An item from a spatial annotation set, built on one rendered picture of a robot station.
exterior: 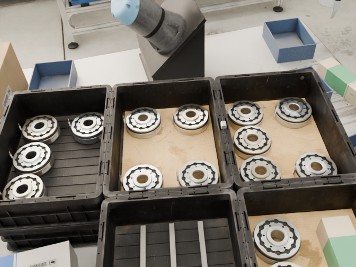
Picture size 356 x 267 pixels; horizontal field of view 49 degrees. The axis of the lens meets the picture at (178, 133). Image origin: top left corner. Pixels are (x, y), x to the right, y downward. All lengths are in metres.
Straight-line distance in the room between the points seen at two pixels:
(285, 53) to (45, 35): 2.19
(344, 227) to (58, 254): 0.66
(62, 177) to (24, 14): 2.72
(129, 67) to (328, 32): 1.94
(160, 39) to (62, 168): 0.54
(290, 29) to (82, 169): 1.11
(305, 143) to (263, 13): 2.30
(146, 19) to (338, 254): 0.87
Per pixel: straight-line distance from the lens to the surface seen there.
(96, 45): 3.07
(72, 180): 1.08
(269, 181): 0.91
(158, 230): 0.95
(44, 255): 1.03
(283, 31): 1.78
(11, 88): 1.47
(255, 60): 1.62
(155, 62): 1.40
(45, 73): 1.64
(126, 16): 1.27
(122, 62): 1.64
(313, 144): 1.14
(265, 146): 1.06
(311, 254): 0.95
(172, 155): 1.07
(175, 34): 1.34
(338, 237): 0.91
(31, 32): 3.42
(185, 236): 0.94
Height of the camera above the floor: 1.65
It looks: 47 degrees down
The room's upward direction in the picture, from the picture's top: 4 degrees counter-clockwise
